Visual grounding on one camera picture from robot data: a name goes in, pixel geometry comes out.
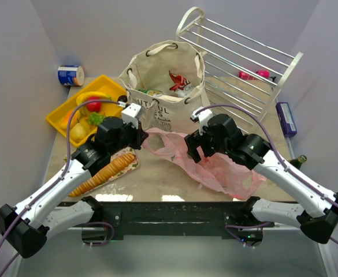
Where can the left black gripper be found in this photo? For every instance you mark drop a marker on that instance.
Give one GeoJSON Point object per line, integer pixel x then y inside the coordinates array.
{"type": "Point", "coordinates": [140, 134]}

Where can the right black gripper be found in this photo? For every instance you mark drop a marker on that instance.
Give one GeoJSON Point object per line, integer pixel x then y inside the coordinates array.
{"type": "Point", "coordinates": [194, 143]}

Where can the pink plastic bag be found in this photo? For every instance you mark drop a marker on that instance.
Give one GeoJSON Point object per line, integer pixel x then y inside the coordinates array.
{"type": "Point", "coordinates": [218, 172]}

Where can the green chips bag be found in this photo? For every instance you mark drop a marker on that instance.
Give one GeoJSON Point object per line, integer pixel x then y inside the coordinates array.
{"type": "Point", "coordinates": [152, 92]}

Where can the green toy grapes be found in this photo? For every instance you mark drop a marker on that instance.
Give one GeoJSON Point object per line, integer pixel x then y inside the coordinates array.
{"type": "Point", "coordinates": [95, 118]}

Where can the red toy apple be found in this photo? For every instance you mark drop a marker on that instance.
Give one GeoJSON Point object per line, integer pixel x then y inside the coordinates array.
{"type": "Point", "coordinates": [95, 106]}

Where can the red white snack packet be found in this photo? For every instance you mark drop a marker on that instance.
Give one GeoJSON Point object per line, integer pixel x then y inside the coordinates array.
{"type": "Point", "coordinates": [182, 87]}

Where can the beige canvas tote bag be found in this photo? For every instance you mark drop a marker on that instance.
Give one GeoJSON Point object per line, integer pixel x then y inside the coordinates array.
{"type": "Point", "coordinates": [150, 70]}

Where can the yellow toy lemon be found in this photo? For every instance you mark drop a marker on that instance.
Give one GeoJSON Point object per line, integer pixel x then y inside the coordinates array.
{"type": "Point", "coordinates": [78, 132]}

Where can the yellow plastic tray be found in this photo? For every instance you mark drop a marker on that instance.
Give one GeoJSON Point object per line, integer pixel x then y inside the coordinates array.
{"type": "Point", "coordinates": [100, 84]}

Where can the yellow toy banana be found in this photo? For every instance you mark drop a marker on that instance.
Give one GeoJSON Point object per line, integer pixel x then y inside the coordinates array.
{"type": "Point", "coordinates": [85, 96]}

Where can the orange toy mango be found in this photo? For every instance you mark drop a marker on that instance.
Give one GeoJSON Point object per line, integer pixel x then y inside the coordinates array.
{"type": "Point", "coordinates": [64, 121]}

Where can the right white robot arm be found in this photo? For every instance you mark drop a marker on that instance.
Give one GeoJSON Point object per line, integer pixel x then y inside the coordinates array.
{"type": "Point", "coordinates": [315, 212]}

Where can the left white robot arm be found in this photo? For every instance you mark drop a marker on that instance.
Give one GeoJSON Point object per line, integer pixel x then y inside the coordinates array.
{"type": "Point", "coordinates": [25, 226]}

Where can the floral rectangular plate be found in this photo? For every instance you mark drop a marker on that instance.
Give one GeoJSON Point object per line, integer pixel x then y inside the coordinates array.
{"type": "Point", "coordinates": [131, 167]}

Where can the row of round crackers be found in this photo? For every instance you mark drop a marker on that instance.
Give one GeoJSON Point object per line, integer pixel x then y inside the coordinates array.
{"type": "Point", "coordinates": [113, 168]}

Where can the dark toy plum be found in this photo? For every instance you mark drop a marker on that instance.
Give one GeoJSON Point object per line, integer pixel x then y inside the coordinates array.
{"type": "Point", "coordinates": [123, 98]}

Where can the white metal rack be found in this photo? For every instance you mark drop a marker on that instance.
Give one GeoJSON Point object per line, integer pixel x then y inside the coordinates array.
{"type": "Point", "coordinates": [225, 52]}

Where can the pink packet behind rack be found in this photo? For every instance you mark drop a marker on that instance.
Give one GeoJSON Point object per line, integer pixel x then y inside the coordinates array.
{"type": "Point", "coordinates": [245, 76]}

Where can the blue white tissue roll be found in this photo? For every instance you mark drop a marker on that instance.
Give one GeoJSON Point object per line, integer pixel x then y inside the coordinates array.
{"type": "Point", "coordinates": [71, 75]}

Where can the purple box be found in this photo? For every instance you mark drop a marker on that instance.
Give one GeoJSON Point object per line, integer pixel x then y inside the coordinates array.
{"type": "Point", "coordinates": [286, 120]}

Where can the green glass bottle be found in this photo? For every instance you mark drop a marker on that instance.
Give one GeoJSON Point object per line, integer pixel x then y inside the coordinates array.
{"type": "Point", "coordinates": [298, 162]}

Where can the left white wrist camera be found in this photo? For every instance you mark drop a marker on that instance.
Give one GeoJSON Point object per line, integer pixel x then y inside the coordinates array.
{"type": "Point", "coordinates": [131, 113]}

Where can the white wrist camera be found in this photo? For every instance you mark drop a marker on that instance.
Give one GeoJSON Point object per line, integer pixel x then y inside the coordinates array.
{"type": "Point", "coordinates": [131, 113]}
{"type": "Point", "coordinates": [202, 117]}

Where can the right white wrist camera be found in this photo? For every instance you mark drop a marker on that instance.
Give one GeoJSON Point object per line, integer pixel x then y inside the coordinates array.
{"type": "Point", "coordinates": [202, 117]}

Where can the black base frame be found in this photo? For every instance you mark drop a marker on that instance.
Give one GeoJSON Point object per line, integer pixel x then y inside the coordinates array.
{"type": "Point", "coordinates": [117, 220]}

